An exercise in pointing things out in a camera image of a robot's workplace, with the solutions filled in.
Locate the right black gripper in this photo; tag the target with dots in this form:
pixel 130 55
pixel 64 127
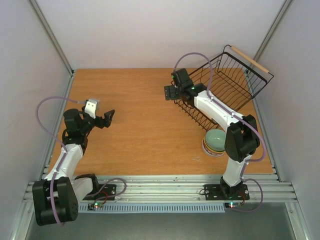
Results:
pixel 171 92

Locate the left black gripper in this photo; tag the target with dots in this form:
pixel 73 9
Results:
pixel 107 120

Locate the black wire dish rack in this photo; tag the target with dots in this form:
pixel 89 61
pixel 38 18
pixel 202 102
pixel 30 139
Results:
pixel 237 79

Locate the celadon green bowl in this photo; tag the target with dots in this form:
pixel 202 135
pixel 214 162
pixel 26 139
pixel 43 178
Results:
pixel 215 140

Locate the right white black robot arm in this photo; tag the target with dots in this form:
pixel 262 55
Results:
pixel 241 132

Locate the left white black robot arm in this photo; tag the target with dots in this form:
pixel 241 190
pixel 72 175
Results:
pixel 56 198

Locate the white blue patterned bowl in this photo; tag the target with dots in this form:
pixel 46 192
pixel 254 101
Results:
pixel 218 155

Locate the left small circuit board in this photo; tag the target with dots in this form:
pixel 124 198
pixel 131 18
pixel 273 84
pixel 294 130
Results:
pixel 96 206

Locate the small circuit board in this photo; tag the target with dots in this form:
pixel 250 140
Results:
pixel 233 205
pixel 96 206

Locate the right small circuit board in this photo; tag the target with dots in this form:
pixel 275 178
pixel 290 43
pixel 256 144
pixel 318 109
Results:
pixel 233 205

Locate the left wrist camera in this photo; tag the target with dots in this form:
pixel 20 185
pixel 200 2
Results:
pixel 91 106

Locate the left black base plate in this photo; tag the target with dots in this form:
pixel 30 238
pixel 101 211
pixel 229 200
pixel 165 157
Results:
pixel 109 189

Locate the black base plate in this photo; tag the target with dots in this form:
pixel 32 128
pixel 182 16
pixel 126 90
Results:
pixel 109 189
pixel 212 192

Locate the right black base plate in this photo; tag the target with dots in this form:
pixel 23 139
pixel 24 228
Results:
pixel 212 192

